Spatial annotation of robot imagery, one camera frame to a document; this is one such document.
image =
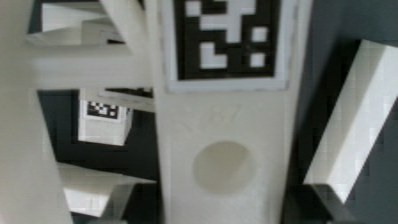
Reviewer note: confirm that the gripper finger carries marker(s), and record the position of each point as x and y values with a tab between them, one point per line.
326	210

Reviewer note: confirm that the white chair back frame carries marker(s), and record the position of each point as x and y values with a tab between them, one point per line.
214	51

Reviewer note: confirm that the white chair leg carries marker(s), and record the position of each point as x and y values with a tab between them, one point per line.
104	120

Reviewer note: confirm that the white U-shaped obstacle fence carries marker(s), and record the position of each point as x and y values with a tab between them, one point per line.
358	118

